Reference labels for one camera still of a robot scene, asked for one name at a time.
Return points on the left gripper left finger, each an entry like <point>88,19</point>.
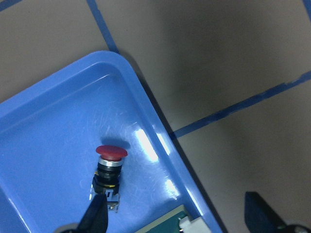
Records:
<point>95,219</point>

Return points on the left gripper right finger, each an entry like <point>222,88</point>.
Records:
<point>259,217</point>

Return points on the red emergency stop button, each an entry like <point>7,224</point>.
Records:
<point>106,179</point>

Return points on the green circuit board module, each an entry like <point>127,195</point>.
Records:
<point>168,223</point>

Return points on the blue plastic tray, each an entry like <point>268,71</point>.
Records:
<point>51,138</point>

